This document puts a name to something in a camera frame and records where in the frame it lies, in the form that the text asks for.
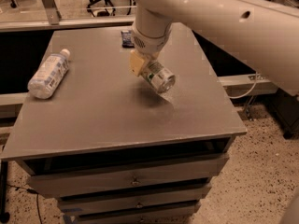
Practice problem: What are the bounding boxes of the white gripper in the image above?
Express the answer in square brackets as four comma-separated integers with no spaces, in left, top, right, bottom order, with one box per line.
[130,22,172,77]

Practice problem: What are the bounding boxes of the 7up soda can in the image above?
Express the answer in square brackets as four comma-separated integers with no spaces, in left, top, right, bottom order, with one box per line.
[141,61,176,93]

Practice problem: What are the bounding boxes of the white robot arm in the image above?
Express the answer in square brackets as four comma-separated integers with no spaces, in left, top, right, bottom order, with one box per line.
[133,0,299,96]

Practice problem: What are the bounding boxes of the dark blue snack packet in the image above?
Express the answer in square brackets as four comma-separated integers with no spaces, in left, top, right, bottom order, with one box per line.
[121,30,134,48]

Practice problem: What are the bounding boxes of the grey drawer cabinet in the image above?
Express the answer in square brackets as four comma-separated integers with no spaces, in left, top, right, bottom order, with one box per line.
[0,21,248,224]

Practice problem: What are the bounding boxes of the clear plastic water bottle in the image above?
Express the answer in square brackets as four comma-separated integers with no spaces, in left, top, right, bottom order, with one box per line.
[27,49,70,99]

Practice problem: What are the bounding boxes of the middle grey drawer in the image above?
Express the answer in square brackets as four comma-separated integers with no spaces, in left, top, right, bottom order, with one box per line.
[58,183,211,216]

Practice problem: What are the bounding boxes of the grey drawer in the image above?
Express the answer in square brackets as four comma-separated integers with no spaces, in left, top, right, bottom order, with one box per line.
[27,153,229,198]
[58,183,211,216]
[77,201,200,224]

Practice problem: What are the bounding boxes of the top grey drawer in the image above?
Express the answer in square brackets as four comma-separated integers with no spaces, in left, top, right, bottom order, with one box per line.
[27,153,229,198]

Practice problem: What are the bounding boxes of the bottom grey drawer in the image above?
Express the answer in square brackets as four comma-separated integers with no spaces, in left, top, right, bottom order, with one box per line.
[77,201,200,224]

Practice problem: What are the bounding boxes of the black stand leg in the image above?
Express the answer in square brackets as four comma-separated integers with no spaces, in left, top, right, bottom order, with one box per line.
[0,161,10,224]

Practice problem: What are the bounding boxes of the metal railing frame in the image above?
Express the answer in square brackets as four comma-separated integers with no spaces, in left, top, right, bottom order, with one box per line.
[0,0,299,34]

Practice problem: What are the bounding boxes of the white cable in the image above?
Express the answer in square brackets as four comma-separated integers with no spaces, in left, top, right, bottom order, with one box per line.
[227,73,260,100]

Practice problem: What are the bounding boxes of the black floor cable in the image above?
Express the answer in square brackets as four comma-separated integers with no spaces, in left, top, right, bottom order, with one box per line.
[6,184,44,224]

